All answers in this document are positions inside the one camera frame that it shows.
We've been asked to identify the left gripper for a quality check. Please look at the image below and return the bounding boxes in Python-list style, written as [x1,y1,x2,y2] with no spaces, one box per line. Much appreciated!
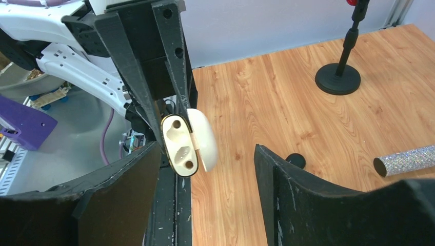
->
[61,1,198,153]

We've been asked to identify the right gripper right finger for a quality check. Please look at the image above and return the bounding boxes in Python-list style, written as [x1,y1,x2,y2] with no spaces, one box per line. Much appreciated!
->
[254,145,434,245]

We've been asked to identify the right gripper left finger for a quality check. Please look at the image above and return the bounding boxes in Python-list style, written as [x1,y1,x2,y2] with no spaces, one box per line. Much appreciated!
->
[1,142,161,245]

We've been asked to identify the black earbud charging case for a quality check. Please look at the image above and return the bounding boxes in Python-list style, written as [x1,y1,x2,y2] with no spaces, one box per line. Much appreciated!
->
[285,153,306,169]

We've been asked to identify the white earbud case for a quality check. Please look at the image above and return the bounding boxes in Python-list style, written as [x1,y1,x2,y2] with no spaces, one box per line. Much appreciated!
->
[161,109,219,177]

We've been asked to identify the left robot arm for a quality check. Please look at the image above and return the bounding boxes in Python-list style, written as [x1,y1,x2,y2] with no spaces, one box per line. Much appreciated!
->
[1,1,197,147]

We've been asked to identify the purple plastic piece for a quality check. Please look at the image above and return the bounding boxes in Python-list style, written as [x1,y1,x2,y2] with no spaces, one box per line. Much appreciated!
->
[1,96,57,151]

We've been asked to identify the silver glitter microphone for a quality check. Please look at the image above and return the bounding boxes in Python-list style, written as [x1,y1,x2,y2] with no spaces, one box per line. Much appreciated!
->
[373,145,434,177]

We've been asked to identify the metal tray with pellets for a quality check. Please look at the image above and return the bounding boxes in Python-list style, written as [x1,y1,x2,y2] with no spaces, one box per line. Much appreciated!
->
[1,54,65,102]

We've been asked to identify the red glitter microphone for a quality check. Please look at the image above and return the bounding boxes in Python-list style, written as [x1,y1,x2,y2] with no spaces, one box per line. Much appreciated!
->
[346,0,358,6]

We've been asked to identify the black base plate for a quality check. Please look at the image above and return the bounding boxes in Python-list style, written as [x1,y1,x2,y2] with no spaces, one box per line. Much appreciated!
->
[143,158,192,246]

